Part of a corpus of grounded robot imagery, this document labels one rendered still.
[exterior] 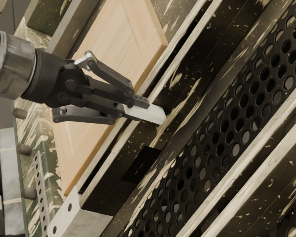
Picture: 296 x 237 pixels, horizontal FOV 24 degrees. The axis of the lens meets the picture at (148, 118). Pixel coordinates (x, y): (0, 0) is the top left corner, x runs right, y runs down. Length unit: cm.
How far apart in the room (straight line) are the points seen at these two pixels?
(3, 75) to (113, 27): 55
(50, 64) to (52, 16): 94
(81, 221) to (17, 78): 39
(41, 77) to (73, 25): 69
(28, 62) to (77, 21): 70
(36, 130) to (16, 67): 66
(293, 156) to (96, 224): 55
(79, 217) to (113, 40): 40
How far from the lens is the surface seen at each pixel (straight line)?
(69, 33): 167
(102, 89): 103
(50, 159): 152
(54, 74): 98
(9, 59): 95
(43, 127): 159
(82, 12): 164
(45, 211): 143
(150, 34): 130
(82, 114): 106
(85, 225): 127
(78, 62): 100
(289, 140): 81
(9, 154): 178
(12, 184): 170
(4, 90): 97
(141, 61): 129
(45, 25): 193
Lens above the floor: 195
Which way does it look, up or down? 41 degrees down
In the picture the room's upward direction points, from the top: straight up
